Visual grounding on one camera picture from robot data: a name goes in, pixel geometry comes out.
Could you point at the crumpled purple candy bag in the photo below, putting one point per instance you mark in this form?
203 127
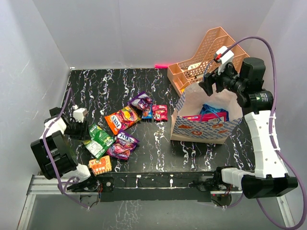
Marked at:
142 101

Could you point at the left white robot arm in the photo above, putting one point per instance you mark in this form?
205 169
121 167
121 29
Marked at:
54 155

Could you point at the purple Fox's berries candy bag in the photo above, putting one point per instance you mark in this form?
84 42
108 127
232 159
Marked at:
124 145

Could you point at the magenta snack bag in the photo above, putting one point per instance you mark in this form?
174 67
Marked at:
209 117

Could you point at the blue checkered paper bag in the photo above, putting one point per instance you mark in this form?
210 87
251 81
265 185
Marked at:
190 103

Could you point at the peach plastic desk organizer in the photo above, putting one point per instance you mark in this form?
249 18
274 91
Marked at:
185 73

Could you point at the small red candy packet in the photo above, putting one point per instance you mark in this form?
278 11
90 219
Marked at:
159 112

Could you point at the pink marker pen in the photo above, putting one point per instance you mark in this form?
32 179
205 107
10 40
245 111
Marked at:
160 66

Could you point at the green Fox's candy bag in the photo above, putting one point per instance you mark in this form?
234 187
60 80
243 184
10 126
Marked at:
100 141

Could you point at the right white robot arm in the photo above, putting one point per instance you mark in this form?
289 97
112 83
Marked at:
270 177

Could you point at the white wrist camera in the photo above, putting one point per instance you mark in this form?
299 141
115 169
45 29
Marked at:
79 114
223 56

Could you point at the small orange snack pack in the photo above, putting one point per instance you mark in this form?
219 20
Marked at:
100 166

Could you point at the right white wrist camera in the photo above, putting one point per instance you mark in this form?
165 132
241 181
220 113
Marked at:
223 56

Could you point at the blue snack bag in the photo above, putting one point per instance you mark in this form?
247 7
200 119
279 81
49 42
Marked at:
209 109

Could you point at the black front mounting rail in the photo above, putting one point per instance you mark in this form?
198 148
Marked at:
151 186

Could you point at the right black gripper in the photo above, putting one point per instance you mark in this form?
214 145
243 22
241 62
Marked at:
209 79

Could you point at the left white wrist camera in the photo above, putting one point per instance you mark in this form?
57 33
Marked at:
79 114

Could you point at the blue M&M's packet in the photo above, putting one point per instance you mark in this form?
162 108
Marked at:
147 113

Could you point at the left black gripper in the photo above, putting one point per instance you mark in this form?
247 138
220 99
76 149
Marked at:
84 134

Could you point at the orange Fox's fruits candy bag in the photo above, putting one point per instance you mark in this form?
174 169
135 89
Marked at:
122 119

